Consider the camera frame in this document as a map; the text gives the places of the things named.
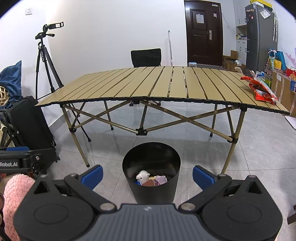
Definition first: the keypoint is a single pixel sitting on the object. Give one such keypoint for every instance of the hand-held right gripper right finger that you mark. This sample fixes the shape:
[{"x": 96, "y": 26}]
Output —
[{"x": 203, "y": 177}]

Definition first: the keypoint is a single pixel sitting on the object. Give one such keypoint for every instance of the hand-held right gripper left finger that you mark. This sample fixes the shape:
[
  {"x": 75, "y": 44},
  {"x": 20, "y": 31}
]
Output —
[{"x": 93, "y": 177}]

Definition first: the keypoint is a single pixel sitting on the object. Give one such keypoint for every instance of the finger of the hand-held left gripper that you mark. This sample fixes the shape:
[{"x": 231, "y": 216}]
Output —
[{"x": 18, "y": 149}]

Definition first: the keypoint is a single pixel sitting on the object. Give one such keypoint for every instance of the pink satin cloth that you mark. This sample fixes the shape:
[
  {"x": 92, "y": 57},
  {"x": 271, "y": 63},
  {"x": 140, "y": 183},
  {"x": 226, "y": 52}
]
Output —
[{"x": 161, "y": 179}]

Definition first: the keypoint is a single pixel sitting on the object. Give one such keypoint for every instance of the white alpaca plush toy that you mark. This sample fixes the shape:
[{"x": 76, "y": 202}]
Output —
[{"x": 142, "y": 176}]

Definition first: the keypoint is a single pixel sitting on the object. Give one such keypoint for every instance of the black trash bin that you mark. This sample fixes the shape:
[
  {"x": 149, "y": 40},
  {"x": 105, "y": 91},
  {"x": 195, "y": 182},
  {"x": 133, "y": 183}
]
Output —
[{"x": 152, "y": 193}]

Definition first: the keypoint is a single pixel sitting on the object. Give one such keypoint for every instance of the pink box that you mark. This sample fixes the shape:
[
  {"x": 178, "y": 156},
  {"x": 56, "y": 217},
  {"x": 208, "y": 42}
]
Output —
[{"x": 148, "y": 183}]

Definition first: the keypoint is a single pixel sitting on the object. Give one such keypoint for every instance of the person's left forearm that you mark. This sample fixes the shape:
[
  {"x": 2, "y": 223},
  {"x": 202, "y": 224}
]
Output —
[{"x": 16, "y": 201}]

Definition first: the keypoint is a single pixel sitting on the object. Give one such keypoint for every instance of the black suitcase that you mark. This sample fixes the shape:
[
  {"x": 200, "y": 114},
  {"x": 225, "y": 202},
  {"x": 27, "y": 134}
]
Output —
[{"x": 32, "y": 127}]

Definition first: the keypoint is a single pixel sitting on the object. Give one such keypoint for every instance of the wicker ball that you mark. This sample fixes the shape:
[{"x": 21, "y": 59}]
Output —
[{"x": 3, "y": 96}]

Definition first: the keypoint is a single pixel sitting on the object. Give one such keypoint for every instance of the blue cushion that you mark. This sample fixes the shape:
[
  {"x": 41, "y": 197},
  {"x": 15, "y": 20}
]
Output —
[{"x": 11, "y": 78}]

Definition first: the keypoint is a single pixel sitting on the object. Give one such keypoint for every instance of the black tripod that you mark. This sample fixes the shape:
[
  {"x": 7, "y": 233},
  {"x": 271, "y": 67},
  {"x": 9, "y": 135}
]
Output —
[{"x": 42, "y": 58}]

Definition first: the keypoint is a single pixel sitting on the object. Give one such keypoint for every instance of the dark wooden furniture leg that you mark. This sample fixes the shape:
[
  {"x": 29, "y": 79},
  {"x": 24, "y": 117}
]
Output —
[{"x": 292, "y": 214}]

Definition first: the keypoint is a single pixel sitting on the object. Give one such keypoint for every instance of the white bathroom scale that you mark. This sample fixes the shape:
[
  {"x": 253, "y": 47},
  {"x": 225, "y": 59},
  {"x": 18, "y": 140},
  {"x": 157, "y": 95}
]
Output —
[{"x": 291, "y": 122}]

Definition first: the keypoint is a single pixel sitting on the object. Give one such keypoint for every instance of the tan slatted folding table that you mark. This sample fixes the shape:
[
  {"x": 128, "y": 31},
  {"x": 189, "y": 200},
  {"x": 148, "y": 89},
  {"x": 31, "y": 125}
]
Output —
[{"x": 138, "y": 83}]

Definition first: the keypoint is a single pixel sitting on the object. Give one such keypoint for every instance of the beige plush toy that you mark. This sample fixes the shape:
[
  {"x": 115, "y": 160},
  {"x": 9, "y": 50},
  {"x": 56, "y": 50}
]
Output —
[{"x": 238, "y": 69}]

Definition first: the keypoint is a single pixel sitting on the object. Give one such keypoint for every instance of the large cardboard box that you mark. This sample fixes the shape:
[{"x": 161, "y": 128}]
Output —
[{"x": 281, "y": 85}]

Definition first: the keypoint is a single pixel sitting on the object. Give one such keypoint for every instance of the dark brown door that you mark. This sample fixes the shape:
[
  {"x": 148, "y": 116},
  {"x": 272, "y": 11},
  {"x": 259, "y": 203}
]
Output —
[{"x": 203, "y": 51}]

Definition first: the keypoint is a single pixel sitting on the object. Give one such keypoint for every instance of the black folding chair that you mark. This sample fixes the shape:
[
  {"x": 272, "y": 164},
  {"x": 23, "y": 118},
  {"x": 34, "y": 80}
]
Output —
[{"x": 145, "y": 58}]

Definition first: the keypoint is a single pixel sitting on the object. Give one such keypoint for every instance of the white mop pole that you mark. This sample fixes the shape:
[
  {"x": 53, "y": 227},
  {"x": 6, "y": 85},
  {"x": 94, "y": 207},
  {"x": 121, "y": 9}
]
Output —
[{"x": 170, "y": 48}]

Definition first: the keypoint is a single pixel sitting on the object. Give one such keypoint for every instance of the white base cabinet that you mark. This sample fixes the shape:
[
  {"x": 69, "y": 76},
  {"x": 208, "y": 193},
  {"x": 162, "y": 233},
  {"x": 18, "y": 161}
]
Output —
[{"x": 241, "y": 48}]

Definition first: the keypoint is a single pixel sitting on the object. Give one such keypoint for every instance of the red gift box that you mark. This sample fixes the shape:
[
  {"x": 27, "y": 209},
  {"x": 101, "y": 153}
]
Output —
[{"x": 291, "y": 74}]

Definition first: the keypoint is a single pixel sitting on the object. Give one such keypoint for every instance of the blue gift bag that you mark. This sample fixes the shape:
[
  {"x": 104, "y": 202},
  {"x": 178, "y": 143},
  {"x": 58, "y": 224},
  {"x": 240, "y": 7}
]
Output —
[{"x": 281, "y": 60}]

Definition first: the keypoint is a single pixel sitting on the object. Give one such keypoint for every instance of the grey refrigerator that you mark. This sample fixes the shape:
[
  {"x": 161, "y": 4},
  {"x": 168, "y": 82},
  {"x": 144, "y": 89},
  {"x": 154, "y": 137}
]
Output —
[{"x": 259, "y": 39}]

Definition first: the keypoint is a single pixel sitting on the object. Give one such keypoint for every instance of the white paper sheet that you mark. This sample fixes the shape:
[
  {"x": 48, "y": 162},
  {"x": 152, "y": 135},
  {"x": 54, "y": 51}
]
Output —
[{"x": 200, "y": 18}]

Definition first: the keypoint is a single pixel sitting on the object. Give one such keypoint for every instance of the yellow box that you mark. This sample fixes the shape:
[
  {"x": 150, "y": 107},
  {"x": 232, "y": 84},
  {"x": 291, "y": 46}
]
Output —
[{"x": 256, "y": 1}]

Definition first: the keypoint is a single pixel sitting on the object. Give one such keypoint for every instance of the black trolley frame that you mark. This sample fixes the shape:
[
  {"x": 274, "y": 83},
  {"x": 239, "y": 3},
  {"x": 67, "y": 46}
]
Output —
[{"x": 13, "y": 129}]

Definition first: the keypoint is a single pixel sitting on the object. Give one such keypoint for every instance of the white wall cabinet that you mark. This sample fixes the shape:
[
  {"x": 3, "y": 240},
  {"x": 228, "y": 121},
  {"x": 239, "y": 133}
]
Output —
[{"x": 241, "y": 12}]

